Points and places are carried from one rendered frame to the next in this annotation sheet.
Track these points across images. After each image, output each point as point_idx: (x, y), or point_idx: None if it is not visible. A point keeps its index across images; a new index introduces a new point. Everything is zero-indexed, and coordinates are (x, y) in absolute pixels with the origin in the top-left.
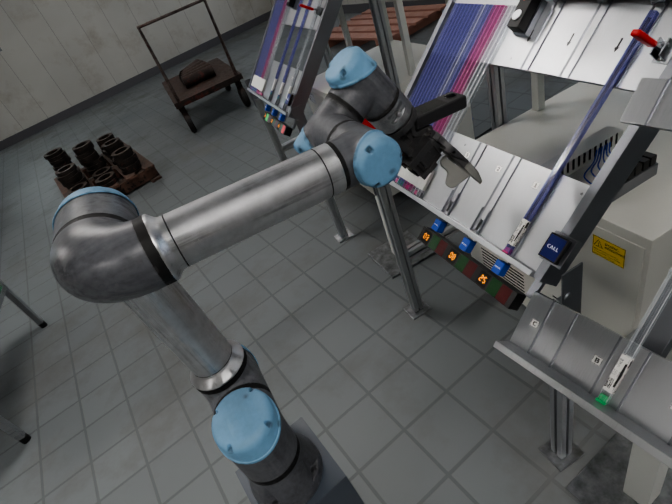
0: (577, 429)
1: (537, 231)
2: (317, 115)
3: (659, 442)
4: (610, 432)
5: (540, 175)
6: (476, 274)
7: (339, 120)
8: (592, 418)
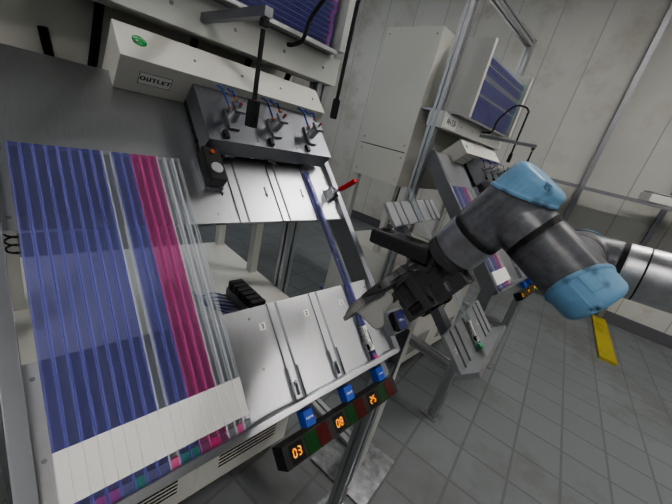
0: (312, 490)
1: (369, 327)
2: (587, 242)
3: (489, 336)
4: (313, 467)
5: (337, 293)
6: (366, 403)
7: (581, 235)
8: (302, 477)
